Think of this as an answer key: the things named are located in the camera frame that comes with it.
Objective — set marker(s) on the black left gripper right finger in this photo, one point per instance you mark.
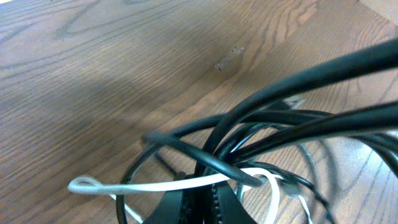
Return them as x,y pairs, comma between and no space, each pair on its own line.
227,209

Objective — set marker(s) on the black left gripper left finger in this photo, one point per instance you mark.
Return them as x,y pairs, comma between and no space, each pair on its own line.
169,210

